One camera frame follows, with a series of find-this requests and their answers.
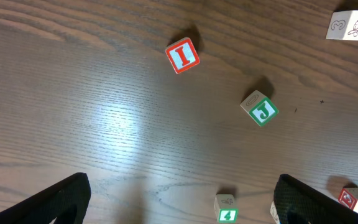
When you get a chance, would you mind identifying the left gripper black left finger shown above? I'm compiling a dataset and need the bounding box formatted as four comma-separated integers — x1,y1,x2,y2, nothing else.
0,172,91,224

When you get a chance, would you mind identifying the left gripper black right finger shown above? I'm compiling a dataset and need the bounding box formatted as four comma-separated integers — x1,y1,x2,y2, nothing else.
273,174,358,224

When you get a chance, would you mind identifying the blue number 2 block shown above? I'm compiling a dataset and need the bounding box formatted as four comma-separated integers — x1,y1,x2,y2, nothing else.
270,201,280,224

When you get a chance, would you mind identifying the red letter I block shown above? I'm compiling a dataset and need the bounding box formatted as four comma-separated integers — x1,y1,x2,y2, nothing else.
165,37,200,74

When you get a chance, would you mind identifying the plain block red side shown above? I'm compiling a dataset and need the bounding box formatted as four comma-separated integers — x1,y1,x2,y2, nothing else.
338,188,358,213

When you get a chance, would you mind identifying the green number 4 block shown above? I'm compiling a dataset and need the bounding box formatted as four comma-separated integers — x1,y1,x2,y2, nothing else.
214,194,239,223

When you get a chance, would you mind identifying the green letter J block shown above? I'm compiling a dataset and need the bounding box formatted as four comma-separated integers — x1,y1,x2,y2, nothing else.
240,90,279,126

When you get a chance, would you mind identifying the turtle picture yellow block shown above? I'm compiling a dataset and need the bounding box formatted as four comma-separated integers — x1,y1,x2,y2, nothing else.
326,10,358,41

